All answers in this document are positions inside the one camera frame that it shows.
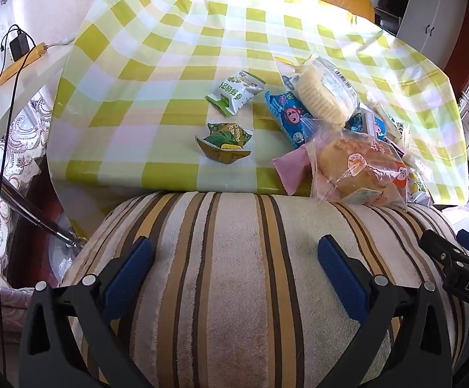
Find striped sofa cushion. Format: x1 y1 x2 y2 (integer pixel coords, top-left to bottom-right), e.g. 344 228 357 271
61 190 469 388

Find green white snack packet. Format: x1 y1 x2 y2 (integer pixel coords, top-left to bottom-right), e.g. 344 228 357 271
205 71 266 117

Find black charger with cable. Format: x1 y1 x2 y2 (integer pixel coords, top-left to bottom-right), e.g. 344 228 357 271
0 24 37 377

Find blue clear snack packet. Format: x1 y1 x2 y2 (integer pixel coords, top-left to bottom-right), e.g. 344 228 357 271
345 104 402 143

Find green checkered tablecloth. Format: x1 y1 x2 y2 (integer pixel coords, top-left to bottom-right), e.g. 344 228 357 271
47 0 468 204

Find bread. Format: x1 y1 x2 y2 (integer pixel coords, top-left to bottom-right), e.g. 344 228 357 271
306 129 408 209

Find white cabinet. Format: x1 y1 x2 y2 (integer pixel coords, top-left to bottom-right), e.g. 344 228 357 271
370 0 468 68

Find dark green snack packet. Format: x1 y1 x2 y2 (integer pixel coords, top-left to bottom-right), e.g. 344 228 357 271
195 123 253 165

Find blue cartoon snack packet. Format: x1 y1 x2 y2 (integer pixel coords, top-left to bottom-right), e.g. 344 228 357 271
264 91 318 149

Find pink snack packet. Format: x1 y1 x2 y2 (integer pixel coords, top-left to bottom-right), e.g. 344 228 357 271
271 146 312 195

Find metal floor lamp stand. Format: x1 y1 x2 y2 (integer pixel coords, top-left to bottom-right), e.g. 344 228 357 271
0 173 86 251

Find white purple storage box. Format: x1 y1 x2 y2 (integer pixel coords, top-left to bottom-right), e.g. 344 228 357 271
441 206 469 233

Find round cracker packet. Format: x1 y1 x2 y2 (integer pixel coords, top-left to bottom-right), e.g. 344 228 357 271
275 57 359 127

